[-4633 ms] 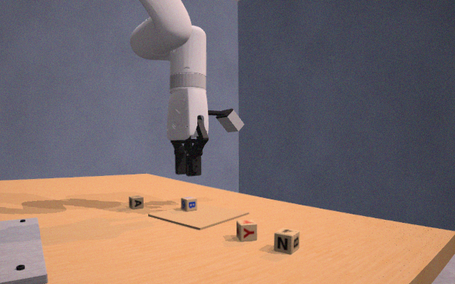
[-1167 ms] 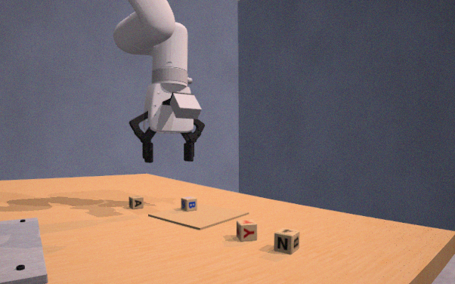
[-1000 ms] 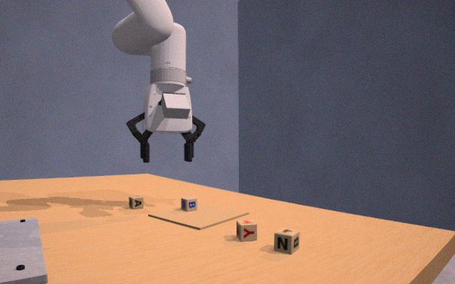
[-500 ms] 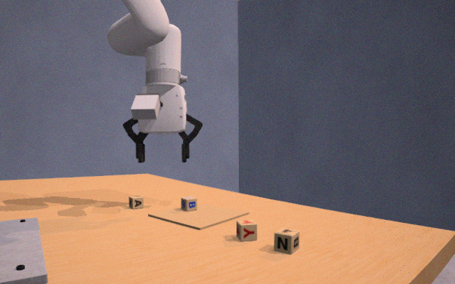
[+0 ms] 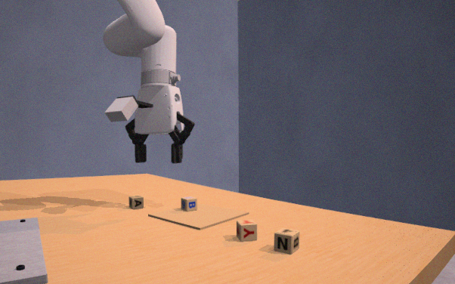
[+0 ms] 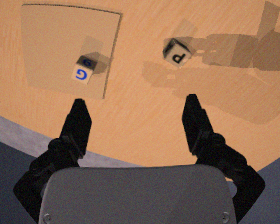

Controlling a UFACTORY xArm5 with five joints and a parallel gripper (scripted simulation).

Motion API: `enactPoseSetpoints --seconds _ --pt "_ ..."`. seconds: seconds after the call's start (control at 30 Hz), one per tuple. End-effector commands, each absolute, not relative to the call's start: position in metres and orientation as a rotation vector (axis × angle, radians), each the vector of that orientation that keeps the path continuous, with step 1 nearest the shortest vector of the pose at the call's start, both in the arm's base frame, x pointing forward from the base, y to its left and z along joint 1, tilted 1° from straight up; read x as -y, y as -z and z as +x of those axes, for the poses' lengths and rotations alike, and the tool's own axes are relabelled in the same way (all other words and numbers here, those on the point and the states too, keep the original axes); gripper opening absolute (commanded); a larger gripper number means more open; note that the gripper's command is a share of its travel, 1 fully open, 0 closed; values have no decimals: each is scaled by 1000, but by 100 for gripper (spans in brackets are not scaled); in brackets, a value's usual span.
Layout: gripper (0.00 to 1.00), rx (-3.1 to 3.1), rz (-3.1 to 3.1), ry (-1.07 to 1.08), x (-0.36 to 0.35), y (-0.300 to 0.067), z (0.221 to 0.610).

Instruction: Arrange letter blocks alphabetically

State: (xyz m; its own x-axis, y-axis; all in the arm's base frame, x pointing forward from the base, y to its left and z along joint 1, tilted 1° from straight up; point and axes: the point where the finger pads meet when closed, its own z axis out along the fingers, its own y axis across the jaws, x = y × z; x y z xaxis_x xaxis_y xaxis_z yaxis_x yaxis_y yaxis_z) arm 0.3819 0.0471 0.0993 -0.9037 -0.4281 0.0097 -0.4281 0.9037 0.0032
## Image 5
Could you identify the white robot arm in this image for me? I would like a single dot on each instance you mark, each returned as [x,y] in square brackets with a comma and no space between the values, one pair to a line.
[142,27]

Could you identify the tan flat mat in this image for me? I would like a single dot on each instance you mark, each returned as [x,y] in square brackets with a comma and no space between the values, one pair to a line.
[204,217]

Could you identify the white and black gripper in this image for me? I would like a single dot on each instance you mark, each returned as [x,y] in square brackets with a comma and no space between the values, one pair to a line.
[159,119]

